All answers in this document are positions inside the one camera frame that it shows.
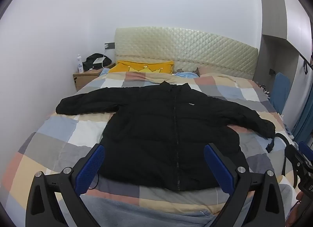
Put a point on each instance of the cream quilted headboard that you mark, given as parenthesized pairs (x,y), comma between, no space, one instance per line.
(183,45)

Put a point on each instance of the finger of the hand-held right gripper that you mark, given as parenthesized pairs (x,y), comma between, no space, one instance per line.
(299,159)

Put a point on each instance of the grey wall socket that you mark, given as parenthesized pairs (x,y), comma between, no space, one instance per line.
(110,45)

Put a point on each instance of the white tablet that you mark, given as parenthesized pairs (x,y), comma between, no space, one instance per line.
(99,60)

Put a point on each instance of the checked quilt bed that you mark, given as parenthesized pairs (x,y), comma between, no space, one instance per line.
(61,138)

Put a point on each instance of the black puffer jacket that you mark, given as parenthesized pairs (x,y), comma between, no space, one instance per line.
(159,131)

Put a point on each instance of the black bag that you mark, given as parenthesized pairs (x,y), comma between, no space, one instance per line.
(90,61)

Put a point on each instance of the teal curtain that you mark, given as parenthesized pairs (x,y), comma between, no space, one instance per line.
(305,119)

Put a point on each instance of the blue cloth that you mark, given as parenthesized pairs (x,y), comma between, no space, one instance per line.
(281,90)

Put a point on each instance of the grey wardrobe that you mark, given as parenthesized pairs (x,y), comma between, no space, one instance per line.
(271,9)

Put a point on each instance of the light blue pillow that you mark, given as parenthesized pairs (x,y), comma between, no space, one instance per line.
(187,75)

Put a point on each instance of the wooden nightstand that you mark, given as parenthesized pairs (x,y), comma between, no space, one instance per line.
(83,79)

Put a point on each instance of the yellow pillow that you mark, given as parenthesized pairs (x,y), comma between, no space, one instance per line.
(137,66)

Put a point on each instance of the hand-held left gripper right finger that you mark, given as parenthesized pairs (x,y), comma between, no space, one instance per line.
(218,168)

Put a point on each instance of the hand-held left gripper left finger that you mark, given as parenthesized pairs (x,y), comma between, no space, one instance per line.
(90,168)

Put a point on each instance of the person's right hand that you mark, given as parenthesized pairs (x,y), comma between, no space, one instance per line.
(298,198)

